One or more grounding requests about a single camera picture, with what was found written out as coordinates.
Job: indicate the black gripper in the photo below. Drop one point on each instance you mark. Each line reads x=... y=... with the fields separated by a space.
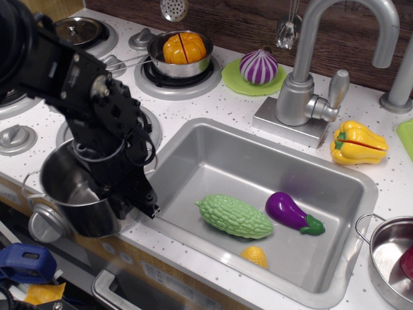
x=115 y=169

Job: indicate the tall steel pot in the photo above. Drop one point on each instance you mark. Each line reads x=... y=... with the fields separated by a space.
x=60 y=180

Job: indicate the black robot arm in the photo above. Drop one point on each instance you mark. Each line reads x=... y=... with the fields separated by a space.
x=35 y=61

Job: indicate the back right stove burner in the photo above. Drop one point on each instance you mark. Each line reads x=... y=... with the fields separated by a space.
x=159 y=86

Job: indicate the steel pot at right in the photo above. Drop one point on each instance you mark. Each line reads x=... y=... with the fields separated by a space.
x=387 y=244

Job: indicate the red toy in pot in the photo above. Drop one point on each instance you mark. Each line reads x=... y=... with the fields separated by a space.
x=406 y=262

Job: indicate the silver oven dial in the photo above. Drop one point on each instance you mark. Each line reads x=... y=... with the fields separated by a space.
x=47 y=225

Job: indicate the blue clamp tool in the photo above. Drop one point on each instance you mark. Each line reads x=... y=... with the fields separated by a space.
x=27 y=264

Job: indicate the grey sink basin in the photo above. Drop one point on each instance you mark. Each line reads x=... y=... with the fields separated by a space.
x=206 y=157

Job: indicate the green toy bitter gourd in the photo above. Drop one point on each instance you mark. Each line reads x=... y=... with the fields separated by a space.
x=234 y=217

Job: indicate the grey knob front left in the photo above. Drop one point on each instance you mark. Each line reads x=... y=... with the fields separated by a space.
x=17 y=139

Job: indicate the grey knob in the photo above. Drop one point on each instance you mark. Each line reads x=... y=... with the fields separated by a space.
x=140 y=40
x=114 y=66
x=17 y=139

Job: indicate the yellow cloth piece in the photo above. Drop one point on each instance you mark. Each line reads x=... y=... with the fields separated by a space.
x=44 y=293

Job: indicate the grey knob middle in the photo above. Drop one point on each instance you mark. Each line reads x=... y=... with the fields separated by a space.
x=114 y=66

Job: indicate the small steel saucepan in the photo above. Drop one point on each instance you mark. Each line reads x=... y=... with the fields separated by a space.
x=155 y=52

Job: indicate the yellow toy corn piece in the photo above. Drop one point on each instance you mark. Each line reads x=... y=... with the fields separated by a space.
x=255 y=255

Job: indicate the grey knob back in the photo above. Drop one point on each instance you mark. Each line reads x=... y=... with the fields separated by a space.
x=140 y=40

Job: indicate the purple toy eggplant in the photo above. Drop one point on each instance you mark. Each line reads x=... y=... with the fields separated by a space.
x=283 y=209

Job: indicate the orange toy pumpkin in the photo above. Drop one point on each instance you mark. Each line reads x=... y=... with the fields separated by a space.
x=184 y=48

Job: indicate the green plastic plate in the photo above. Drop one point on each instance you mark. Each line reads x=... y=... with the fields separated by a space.
x=234 y=80

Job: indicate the steel lid on back burner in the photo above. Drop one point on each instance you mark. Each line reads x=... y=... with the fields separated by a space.
x=79 y=30

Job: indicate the purple striped toy onion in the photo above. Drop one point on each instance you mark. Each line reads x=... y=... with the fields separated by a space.
x=258 y=67

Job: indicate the hanging perforated steel ladle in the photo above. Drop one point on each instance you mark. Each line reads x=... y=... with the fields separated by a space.
x=174 y=10

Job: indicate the silver toy faucet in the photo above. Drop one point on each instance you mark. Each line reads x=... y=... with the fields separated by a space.
x=300 y=115

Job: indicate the hanging clear plastic spoon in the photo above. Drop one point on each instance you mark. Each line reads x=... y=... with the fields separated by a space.
x=289 y=27

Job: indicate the yellow toy bell pepper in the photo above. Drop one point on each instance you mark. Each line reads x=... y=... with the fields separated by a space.
x=353 y=143

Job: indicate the green tray edge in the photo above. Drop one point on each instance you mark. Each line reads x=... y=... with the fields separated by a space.
x=405 y=134

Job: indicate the silver oven door handle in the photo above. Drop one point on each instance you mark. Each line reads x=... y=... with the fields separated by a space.
x=124 y=293

